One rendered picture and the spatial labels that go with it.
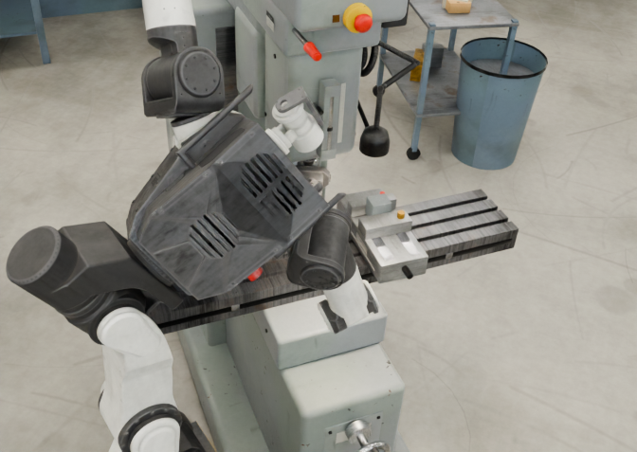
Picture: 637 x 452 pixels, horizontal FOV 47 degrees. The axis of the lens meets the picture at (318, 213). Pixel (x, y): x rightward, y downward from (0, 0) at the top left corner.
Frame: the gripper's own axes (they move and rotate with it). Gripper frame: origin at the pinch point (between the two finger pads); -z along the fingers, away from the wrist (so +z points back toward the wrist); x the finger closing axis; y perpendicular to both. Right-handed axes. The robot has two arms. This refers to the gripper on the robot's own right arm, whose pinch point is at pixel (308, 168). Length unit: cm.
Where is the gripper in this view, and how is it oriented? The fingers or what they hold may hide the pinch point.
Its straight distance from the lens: 203.9
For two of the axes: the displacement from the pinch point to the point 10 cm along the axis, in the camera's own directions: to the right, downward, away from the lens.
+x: -10.0, -0.7, 0.2
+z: -0.6, 6.0, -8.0
